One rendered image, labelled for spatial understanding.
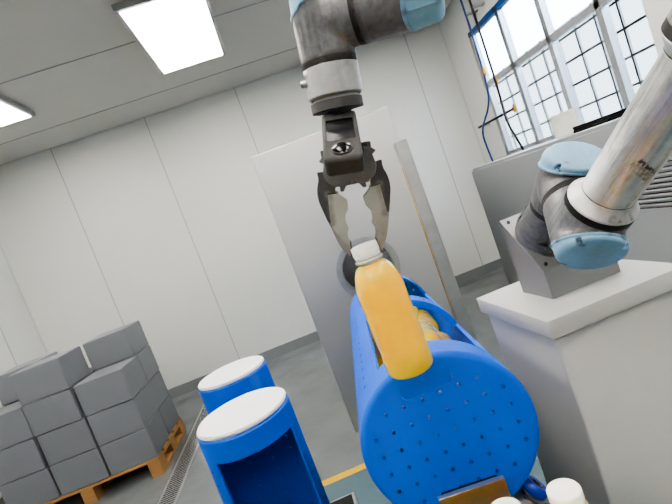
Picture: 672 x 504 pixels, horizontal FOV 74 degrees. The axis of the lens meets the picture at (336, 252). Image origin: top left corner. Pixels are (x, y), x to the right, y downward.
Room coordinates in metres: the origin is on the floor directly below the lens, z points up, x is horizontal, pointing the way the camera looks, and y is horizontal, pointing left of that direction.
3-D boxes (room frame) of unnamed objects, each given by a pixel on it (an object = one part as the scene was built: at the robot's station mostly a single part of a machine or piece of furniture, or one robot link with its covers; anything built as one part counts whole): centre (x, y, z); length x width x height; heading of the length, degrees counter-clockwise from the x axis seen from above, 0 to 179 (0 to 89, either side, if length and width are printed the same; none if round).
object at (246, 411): (1.29, 0.43, 1.03); 0.28 x 0.28 x 0.01
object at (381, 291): (0.62, -0.04, 1.33); 0.07 x 0.07 x 0.19
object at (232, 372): (1.78, 0.57, 1.03); 0.28 x 0.28 x 0.01
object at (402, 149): (2.09, -0.46, 0.85); 0.06 x 0.06 x 1.70; 88
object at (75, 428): (3.82, 2.56, 0.59); 1.20 x 0.80 x 1.19; 96
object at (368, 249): (0.62, -0.04, 1.43); 0.04 x 0.04 x 0.02
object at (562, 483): (0.49, -0.15, 1.09); 0.04 x 0.04 x 0.02
